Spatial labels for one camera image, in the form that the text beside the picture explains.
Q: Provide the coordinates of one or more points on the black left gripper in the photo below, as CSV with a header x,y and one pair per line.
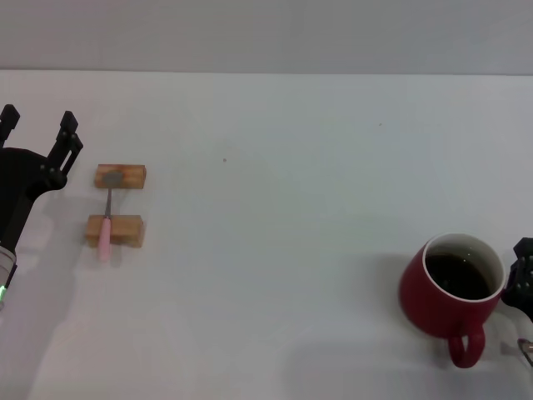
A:
x,y
14,187

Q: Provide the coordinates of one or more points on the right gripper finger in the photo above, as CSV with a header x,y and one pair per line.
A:
x,y
522,287

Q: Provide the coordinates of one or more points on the red ceramic cup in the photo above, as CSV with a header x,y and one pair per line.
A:
x,y
424,304

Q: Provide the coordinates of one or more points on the dark brown coffee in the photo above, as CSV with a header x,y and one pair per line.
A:
x,y
458,277

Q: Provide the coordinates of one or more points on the small wooden support block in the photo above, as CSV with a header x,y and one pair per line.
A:
x,y
133,177
127,231

